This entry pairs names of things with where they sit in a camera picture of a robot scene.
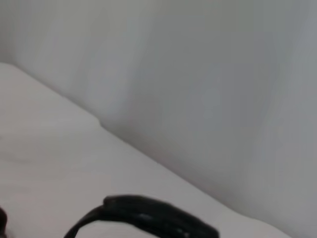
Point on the white tablecloth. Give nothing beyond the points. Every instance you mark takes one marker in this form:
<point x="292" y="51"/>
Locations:
<point x="49" y="148"/>

